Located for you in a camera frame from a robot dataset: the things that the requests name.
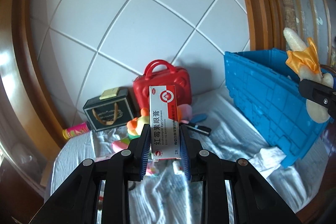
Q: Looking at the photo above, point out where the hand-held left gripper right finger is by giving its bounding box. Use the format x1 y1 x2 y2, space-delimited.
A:
180 124 301 224

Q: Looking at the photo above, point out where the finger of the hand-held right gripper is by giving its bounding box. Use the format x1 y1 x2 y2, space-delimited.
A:
298 78 336 119

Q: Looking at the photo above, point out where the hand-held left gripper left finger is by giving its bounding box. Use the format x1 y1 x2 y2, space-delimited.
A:
43 123 152 224

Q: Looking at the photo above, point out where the white red medicine box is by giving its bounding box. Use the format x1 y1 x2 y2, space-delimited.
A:
149 85 182 161

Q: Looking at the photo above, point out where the blue plastic storage container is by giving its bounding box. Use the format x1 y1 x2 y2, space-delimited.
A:
224 48 332 168

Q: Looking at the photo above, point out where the peeled banana plush toy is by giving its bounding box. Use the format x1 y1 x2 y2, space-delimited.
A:
283 27 334 124

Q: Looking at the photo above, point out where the yellow green plush toy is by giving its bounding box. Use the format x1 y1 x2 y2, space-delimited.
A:
127 108 150 140

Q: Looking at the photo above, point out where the small pink white pack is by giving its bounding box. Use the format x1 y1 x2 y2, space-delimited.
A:
112 139 131 153

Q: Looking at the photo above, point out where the black cylindrical tool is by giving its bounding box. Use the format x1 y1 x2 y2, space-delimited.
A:
188 123 212 136

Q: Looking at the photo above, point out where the orange pink plush toy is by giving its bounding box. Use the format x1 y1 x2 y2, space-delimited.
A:
178 105 194 123

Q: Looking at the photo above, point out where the striped blue bedsheet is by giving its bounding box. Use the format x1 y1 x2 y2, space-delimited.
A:
43 91 328 224

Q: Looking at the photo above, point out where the black gift box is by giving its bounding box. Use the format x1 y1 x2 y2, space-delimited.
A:
83 88 132 132

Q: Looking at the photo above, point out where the yellow notepad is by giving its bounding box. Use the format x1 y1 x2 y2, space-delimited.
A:
100 89 120 100

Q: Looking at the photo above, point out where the pink yellow snack tube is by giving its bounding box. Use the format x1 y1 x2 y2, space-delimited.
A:
62 122 91 140

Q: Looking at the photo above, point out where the red bear suitcase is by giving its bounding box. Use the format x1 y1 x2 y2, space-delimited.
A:
133 59 192 110

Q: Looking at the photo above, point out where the crumpled white tissue paper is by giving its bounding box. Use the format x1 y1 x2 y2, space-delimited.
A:
248 147 286 178

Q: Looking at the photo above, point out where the wooden arch wall frame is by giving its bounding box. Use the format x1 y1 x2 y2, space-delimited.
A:
0 0 289 151

